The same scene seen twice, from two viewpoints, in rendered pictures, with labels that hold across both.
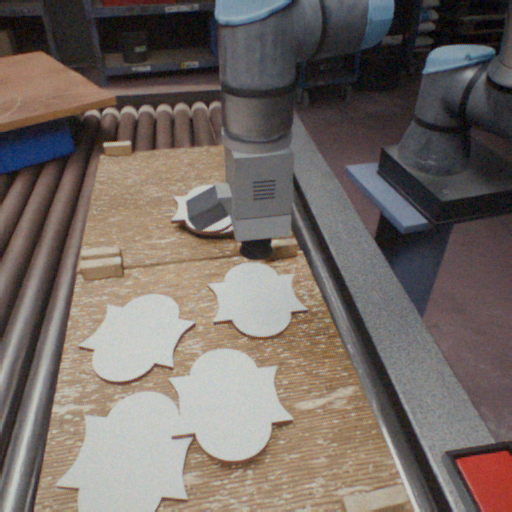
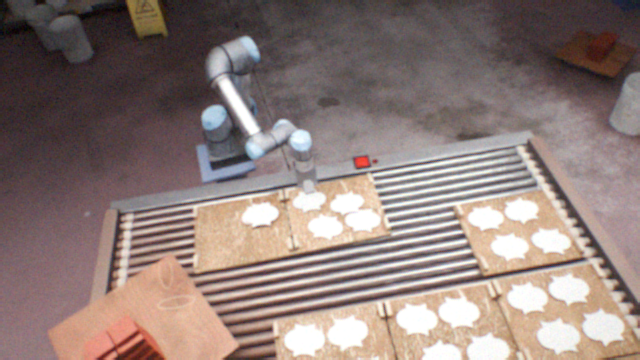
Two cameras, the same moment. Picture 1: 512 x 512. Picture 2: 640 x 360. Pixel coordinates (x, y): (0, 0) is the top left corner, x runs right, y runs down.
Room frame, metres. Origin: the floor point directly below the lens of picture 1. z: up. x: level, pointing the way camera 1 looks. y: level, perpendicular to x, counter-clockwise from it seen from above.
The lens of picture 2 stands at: (0.31, 1.37, 2.61)
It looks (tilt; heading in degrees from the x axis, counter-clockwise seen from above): 48 degrees down; 274
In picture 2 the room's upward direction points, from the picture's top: 6 degrees counter-clockwise
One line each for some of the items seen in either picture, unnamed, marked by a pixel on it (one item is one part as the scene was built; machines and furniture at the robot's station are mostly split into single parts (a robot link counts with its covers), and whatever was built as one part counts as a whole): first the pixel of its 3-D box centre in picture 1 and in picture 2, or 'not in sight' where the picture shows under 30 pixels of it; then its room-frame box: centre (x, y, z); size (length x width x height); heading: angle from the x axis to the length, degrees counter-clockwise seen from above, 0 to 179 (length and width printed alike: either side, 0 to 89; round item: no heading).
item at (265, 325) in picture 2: not in sight; (359, 307); (0.27, 0.51, 0.90); 1.95 x 0.05 x 0.05; 9
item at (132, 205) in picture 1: (184, 196); (242, 230); (0.76, 0.13, 0.93); 0.41 x 0.35 x 0.02; 10
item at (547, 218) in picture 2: not in sight; (516, 229); (-0.40, 0.21, 0.94); 0.41 x 0.35 x 0.04; 9
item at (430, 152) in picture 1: (437, 137); (220, 140); (0.91, -0.39, 0.99); 0.15 x 0.15 x 0.10
